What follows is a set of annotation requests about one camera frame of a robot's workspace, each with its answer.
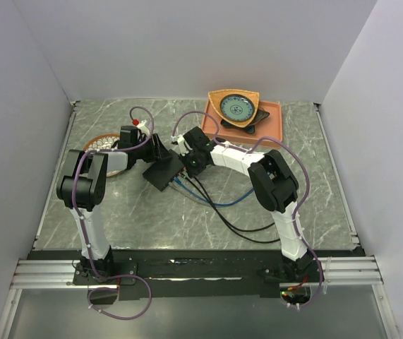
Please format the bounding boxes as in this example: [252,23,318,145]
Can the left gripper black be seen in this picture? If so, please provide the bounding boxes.
[134,134,173,163]

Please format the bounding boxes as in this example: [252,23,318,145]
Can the black network switch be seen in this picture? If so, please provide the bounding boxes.
[143,150,184,191]

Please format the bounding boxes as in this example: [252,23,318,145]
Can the blue ethernet cable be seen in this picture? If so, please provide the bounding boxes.
[174,178,257,208]

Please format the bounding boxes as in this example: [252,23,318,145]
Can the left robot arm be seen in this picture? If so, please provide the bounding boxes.
[56,126,178,284]

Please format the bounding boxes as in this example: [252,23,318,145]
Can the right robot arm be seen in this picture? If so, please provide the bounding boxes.
[172,127,323,282]

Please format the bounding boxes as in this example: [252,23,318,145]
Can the teal patterned round plate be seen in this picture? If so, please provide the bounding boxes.
[220,94,255,122]

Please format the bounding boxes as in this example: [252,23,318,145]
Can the woven triangular basket plate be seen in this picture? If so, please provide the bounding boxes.
[208,89,260,127]

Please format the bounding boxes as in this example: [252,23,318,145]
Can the black dish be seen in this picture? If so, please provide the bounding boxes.
[220,109,270,134]

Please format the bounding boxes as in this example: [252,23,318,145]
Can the salmon rectangular tray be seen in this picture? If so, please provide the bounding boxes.
[200,101,283,148]

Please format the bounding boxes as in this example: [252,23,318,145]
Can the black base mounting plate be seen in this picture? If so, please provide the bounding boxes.
[73,249,324,301]

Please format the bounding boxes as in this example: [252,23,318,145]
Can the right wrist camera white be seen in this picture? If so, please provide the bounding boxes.
[171,134,191,155]

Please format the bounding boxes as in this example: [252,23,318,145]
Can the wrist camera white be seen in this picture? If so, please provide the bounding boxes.
[132,119,151,136]
[171,134,191,155]

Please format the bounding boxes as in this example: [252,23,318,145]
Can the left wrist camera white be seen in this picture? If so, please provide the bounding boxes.
[132,119,151,136]

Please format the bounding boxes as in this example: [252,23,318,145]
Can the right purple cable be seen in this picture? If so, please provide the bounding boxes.
[171,111,325,283]

